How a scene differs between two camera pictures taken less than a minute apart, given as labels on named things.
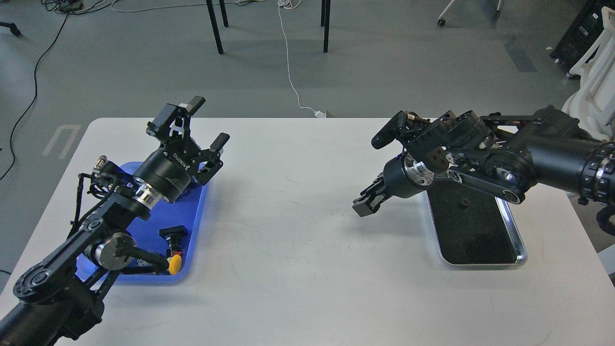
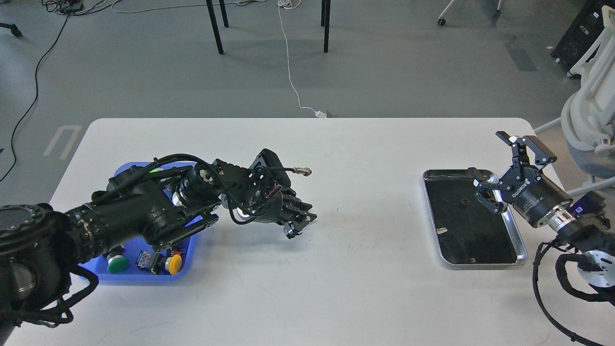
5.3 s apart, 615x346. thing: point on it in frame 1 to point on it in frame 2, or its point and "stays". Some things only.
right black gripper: [403, 176] to [534, 195]
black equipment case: [584, 32] stays
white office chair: [594, 105] stays
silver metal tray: [473, 227] stays
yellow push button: [175, 263] stays
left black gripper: [169, 172] to [274, 204]
